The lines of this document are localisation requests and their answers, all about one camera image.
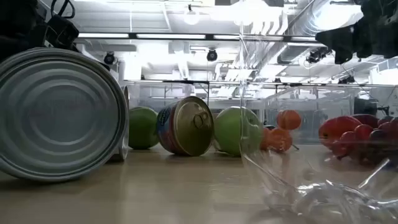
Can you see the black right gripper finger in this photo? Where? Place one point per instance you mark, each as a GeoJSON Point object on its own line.
{"type": "Point", "coordinates": [339, 39]}

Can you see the dark red mango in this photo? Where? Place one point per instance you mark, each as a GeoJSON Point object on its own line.
{"type": "Point", "coordinates": [368, 119]}

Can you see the orange fruit bunch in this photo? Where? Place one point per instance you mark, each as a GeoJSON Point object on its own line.
{"type": "Point", "coordinates": [287, 119]}

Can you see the green label tuna can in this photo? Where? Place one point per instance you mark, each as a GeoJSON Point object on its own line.
{"type": "Point", "coordinates": [59, 115]}

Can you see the red grape bunch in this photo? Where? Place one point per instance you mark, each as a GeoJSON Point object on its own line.
{"type": "Point", "coordinates": [377, 140]}

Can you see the green apple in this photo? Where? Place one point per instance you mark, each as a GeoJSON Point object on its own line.
{"type": "Point", "coordinates": [231, 130]}
{"type": "Point", "coordinates": [143, 127]}

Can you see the silver tin can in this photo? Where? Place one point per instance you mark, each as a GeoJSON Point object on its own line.
{"type": "Point", "coordinates": [125, 149]}

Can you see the blue label tin can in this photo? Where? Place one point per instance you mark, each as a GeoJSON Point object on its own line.
{"type": "Point", "coordinates": [186, 127]}

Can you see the black spotlight cluster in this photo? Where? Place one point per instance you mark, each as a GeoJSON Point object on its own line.
{"type": "Point", "coordinates": [317, 55]}

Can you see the small black spotlight pair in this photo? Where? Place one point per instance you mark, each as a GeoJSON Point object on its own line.
{"type": "Point", "coordinates": [346, 80]}

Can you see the black monitor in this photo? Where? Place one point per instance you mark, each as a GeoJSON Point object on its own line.
{"type": "Point", "coordinates": [365, 106]}

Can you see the red orange mango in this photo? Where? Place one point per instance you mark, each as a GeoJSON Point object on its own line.
{"type": "Point", "coordinates": [335, 130]}

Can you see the black ceiling spotlight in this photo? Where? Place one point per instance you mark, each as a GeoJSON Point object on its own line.
{"type": "Point", "coordinates": [109, 58]}
{"type": "Point", "coordinates": [212, 55]}

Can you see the long ceiling light strip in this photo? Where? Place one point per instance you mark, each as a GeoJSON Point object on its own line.
{"type": "Point", "coordinates": [171, 36]}

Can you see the silver ventilation duct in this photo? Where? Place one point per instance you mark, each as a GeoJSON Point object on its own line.
{"type": "Point", "coordinates": [323, 15]}

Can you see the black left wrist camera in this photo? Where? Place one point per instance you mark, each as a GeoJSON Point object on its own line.
{"type": "Point", "coordinates": [62, 32]}

